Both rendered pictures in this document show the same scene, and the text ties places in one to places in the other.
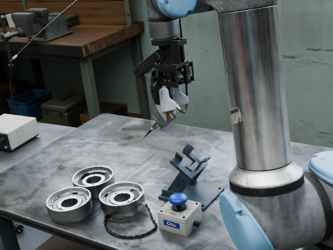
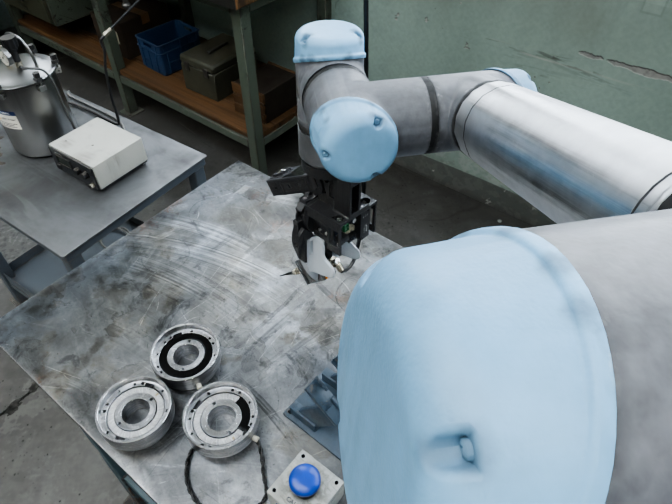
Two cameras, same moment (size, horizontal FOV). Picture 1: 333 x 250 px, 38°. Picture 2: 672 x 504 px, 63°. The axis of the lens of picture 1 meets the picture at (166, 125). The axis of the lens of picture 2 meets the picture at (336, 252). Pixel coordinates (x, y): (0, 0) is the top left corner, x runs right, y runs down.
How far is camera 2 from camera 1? 0.64 m
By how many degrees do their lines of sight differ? 23
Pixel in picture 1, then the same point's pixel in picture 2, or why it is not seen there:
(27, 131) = (127, 159)
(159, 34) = (315, 160)
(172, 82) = (332, 239)
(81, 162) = (181, 285)
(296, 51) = (562, 50)
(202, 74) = (413, 51)
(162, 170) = (303, 339)
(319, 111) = not seen: hidden behind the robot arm
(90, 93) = (244, 62)
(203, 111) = not seen: hidden behind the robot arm
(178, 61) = (346, 211)
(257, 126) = not seen: outside the picture
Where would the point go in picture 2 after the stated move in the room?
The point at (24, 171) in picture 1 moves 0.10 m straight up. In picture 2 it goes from (90, 289) to (71, 250)
